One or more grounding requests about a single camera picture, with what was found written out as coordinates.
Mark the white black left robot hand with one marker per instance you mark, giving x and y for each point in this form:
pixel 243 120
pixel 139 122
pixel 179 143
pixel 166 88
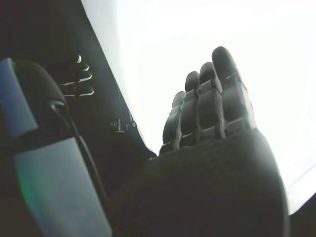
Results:
pixel 209 187

